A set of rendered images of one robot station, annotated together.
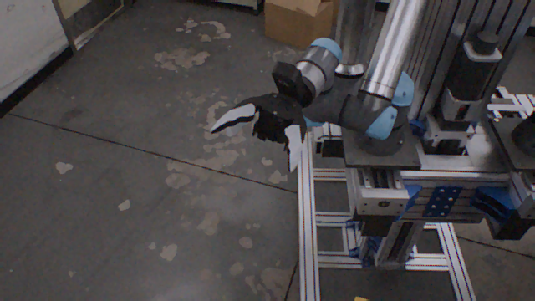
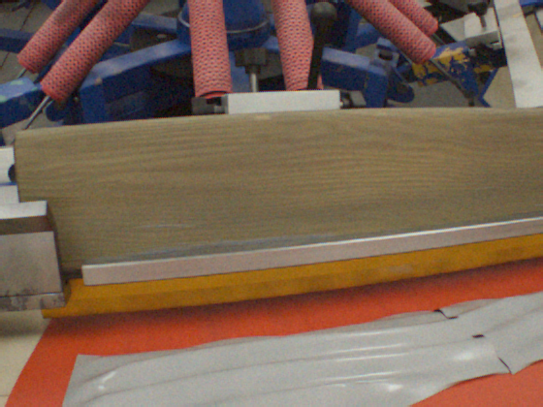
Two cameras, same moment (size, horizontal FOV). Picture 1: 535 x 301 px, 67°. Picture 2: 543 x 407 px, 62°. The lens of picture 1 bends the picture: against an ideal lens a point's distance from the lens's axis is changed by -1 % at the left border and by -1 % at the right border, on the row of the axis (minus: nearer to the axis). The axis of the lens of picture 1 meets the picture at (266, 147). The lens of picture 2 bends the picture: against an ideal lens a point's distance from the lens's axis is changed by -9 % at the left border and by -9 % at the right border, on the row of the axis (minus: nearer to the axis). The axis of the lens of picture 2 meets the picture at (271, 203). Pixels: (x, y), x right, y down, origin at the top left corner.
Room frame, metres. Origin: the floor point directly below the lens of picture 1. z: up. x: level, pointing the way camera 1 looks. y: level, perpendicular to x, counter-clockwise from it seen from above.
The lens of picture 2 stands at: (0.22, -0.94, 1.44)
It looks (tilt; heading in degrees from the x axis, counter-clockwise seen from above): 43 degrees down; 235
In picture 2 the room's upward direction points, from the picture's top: 6 degrees clockwise
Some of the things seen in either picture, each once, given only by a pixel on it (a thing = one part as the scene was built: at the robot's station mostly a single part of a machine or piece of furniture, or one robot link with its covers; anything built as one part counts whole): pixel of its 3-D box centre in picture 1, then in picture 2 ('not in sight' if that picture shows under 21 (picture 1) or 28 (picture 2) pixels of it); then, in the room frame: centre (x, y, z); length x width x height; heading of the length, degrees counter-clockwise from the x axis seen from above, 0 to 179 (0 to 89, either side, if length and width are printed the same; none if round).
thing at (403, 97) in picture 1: (388, 95); not in sight; (0.89, -0.34, 1.42); 0.13 x 0.12 x 0.14; 62
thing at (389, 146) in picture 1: (381, 126); not in sight; (0.89, -0.35, 1.31); 0.15 x 0.15 x 0.10
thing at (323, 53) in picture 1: (318, 64); not in sight; (0.72, -0.11, 1.65); 0.11 x 0.08 x 0.09; 152
